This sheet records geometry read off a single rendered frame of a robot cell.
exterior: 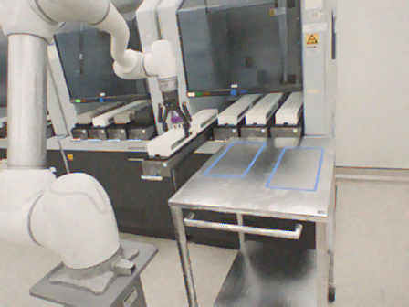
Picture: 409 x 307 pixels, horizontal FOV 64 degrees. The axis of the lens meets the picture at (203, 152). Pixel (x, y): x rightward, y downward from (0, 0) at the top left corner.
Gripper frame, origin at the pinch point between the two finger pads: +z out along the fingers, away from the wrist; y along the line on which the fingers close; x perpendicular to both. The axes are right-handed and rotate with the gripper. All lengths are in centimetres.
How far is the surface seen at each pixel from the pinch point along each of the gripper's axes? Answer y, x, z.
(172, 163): 6.7, -19.5, 6.7
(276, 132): 41.7, 23.4, 7.8
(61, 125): -109, 33, 5
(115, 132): -56, 24, 7
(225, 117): 14.7, 27.1, 0.3
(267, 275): 44, -19, 58
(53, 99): -110, 33, -14
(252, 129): 30.0, 23.4, 5.8
